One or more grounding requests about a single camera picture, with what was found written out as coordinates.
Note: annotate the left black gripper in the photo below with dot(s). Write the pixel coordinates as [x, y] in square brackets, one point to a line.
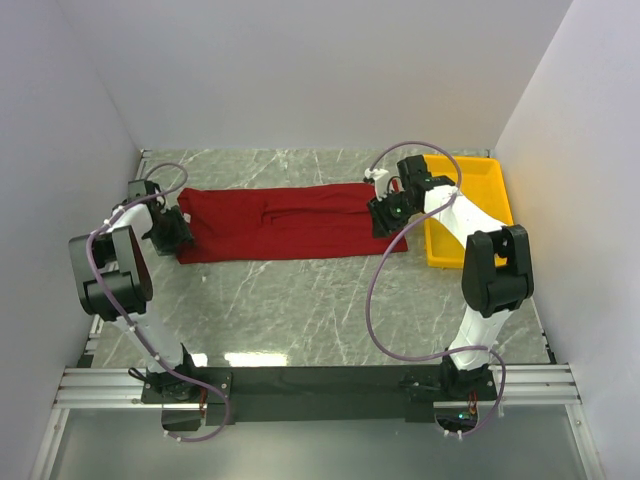
[180, 234]

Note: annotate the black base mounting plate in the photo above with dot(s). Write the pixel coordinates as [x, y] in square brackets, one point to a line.
[286, 394]

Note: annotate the yellow plastic tray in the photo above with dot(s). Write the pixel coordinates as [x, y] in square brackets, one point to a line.
[482, 205]

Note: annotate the red t shirt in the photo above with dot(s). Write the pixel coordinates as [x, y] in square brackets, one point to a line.
[317, 222]

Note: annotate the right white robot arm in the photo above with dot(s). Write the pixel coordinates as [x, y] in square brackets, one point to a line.
[497, 269]

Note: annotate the aluminium frame rail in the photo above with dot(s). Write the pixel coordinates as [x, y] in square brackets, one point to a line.
[525, 385]

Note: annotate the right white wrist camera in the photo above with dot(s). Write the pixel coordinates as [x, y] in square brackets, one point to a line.
[379, 179]

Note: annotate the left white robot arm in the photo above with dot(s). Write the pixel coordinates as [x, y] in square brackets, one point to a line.
[114, 283]

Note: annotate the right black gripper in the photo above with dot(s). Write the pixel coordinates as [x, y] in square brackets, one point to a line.
[383, 225]

